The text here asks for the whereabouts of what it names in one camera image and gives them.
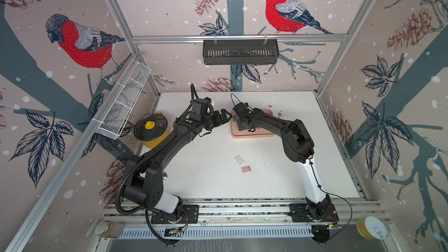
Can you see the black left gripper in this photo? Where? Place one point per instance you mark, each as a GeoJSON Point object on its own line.
{"type": "Point", "coordinates": [224, 119]}

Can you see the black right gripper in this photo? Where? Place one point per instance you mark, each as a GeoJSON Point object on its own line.
{"type": "Point", "coordinates": [240, 122]}

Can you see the pink plastic storage tray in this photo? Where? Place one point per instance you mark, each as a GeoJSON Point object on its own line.
{"type": "Point", "coordinates": [240, 130]}

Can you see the white eraser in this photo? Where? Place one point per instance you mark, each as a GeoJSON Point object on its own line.
{"type": "Point", "coordinates": [239, 160]}

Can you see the pink eraser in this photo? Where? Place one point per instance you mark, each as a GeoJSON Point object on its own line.
{"type": "Point", "coordinates": [246, 169]}

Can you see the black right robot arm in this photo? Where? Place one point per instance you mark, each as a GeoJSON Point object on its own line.
{"type": "Point", "coordinates": [299, 148]}

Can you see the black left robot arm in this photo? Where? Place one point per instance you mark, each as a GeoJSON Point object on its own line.
{"type": "Point", "coordinates": [142, 185]}

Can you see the yellow electric cooking pot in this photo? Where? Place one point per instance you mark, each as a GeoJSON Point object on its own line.
{"type": "Point", "coordinates": [152, 129]}

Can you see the glass jar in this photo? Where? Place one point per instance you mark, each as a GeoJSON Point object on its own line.
{"type": "Point", "coordinates": [109, 229]}

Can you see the yellow tape roll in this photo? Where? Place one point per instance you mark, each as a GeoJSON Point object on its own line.
{"type": "Point", "coordinates": [372, 228]}

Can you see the black hanging wire basket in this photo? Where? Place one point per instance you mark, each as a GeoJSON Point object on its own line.
{"type": "Point", "coordinates": [240, 52]}

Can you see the white wire mesh shelf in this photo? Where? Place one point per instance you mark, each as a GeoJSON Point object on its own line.
{"type": "Point", "coordinates": [113, 123]}

